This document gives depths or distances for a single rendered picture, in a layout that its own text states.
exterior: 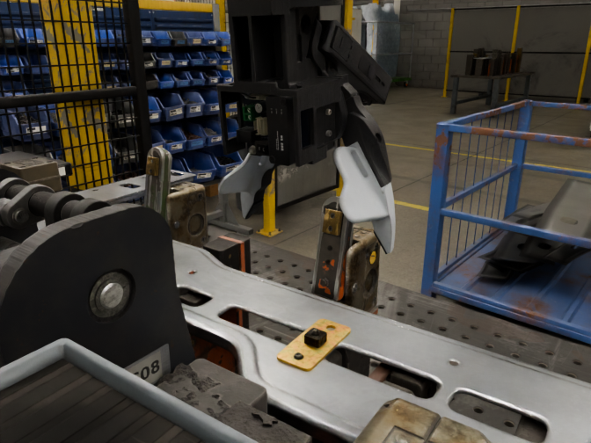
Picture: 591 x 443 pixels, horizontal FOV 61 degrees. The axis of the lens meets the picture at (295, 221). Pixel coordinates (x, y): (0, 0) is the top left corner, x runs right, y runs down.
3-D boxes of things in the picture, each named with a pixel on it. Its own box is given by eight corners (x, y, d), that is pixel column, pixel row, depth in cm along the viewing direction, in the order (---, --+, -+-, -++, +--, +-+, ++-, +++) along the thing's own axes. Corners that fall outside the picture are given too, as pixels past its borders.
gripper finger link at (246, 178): (192, 212, 46) (229, 137, 40) (235, 192, 50) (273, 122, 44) (214, 236, 45) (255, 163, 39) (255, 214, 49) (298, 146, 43)
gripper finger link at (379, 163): (352, 205, 40) (295, 112, 40) (362, 198, 42) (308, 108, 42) (397, 179, 37) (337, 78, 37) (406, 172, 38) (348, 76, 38)
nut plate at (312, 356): (309, 373, 45) (309, 361, 44) (273, 359, 47) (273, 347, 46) (353, 330, 51) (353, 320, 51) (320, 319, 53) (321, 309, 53)
